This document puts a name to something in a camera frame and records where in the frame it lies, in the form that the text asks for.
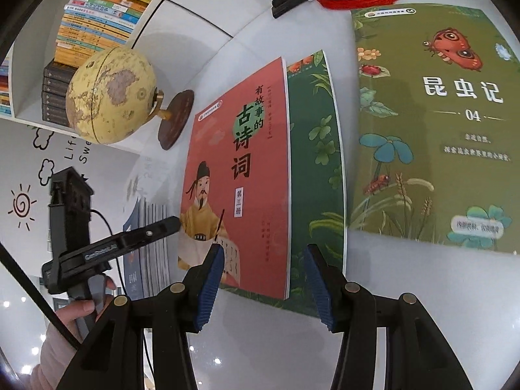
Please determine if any person's left hand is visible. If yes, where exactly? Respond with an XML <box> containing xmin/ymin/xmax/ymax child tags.
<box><xmin>53</xmin><ymin>276</ymin><xmax>117</xmax><ymax>350</ymax></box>

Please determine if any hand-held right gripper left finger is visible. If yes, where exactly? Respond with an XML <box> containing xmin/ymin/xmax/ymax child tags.
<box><xmin>55</xmin><ymin>246</ymin><xmax>226</xmax><ymax>390</ymax></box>

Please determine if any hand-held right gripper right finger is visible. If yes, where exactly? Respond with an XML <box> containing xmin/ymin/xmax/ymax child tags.
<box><xmin>301</xmin><ymin>244</ymin><xmax>474</xmax><ymax>390</ymax></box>

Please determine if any green clover-print book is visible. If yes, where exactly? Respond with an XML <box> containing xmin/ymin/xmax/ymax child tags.
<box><xmin>284</xmin><ymin>50</ymin><xmax>347</xmax><ymax>319</ymax></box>

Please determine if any row of colourful books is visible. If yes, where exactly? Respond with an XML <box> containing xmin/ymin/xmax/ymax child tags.
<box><xmin>53</xmin><ymin>0</ymin><xmax>157</xmax><ymax>68</ymax></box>

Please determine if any salmon red poet book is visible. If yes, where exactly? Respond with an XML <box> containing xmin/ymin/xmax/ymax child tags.
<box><xmin>178</xmin><ymin>58</ymin><xmax>291</xmax><ymax>300</ymax></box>

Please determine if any fanned pile of thin books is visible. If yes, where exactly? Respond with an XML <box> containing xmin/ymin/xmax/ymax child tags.
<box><xmin>123</xmin><ymin>197</ymin><xmax>170</xmax><ymax>298</ymax></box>

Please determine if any white bookshelf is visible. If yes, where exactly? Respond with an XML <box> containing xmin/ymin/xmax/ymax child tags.
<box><xmin>0</xmin><ymin>0</ymin><xmax>196</xmax><ymax>133</ymax></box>

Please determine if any yellow globe on wooden base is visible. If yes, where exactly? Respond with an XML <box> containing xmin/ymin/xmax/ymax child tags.
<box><xmin>66</xmin><ymin>46</ymin><xmax>195</xmax><ymax>152</ymax></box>

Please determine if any row of dark hardcover books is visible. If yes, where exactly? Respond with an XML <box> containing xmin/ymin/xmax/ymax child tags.
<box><xmin>42</xmin><ymin>59</ymin><xmax>82</xmax><ymax>124</ymax></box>

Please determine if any black cable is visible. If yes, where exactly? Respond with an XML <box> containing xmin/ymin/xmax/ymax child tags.
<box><xmin>0</xmin><ymin>241</ymin><xmax>80</xmax><ymax>352</ymax></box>

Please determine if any person's left forearm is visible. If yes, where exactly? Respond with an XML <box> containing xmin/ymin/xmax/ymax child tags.
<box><xmin>30</xmin><ymin>323</ymin><xmax>82</xmax><ymax>390</ymax></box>

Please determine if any round red flower fan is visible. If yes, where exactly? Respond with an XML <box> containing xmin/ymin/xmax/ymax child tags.
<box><xmin>313</xmin><ymin>0</ymin><xmax>401</xmax><ymax>11</ymax></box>

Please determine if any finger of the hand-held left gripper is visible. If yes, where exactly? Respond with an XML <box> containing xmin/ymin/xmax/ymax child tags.
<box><xmin>117</xmin><ymin>216</ymin><xmax>182</xmax><ymax>253</ymax></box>

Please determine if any olive green butterfly book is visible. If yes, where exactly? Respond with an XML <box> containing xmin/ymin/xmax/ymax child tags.
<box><xmin>350</xmin><ymin>4</ymin><xmax>520</xmax><ymax>256</ymax></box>

